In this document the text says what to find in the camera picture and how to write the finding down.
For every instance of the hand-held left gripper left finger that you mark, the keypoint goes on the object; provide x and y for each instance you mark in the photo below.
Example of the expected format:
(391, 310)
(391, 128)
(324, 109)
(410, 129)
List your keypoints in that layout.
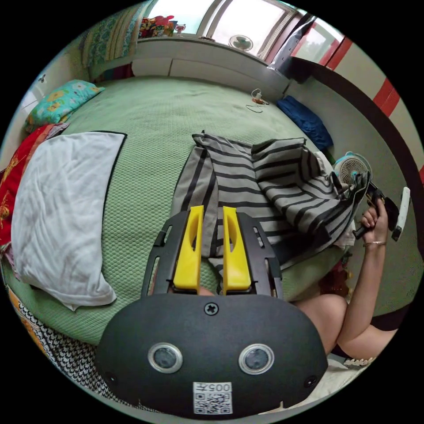
(188, 251)

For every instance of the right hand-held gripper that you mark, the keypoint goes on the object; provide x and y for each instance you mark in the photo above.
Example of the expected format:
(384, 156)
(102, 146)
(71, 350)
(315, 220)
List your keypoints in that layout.
(381, 200)

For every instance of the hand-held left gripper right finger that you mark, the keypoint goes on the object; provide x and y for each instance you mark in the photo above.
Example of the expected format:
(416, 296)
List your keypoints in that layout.
(236, 256)

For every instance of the black gray striped t-shirt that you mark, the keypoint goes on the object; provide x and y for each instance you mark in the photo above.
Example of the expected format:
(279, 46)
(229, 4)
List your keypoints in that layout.
(265, 185)

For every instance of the person's right forearm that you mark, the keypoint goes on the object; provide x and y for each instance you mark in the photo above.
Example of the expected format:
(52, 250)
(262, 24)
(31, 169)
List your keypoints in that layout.
(362, 291)

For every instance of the person's right hand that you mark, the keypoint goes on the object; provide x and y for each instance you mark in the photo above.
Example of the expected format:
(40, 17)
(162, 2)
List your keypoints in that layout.
(376, 223)

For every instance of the teal table fan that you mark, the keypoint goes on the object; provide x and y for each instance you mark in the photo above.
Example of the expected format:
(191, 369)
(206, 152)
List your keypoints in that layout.
(351, 168)

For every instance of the blue rolled blanket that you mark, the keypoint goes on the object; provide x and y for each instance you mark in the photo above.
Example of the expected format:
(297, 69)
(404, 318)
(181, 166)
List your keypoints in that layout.
(306, 121)

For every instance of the bed with green mat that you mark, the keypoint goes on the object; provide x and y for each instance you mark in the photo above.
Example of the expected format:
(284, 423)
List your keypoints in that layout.
(155, 132)

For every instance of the white folded garment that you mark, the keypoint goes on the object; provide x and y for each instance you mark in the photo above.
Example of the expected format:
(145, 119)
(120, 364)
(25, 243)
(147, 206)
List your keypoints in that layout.
(63, 212)

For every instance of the teal floral pillow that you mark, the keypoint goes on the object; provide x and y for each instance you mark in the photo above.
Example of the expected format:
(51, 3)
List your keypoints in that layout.
(61, 101)

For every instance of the small white fan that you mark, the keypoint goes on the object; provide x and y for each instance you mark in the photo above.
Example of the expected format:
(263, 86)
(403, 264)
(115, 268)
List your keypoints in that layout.
(240, 43)

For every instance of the window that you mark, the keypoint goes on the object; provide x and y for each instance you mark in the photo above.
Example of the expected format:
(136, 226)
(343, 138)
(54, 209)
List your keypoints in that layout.
(248, 23)

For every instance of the patterned curtain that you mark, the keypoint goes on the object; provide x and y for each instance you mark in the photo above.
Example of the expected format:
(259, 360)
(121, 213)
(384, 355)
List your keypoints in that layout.
(111, 38)

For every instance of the colourful toys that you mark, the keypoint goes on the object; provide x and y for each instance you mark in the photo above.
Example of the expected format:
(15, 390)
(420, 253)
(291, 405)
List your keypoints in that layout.
(157, 26)

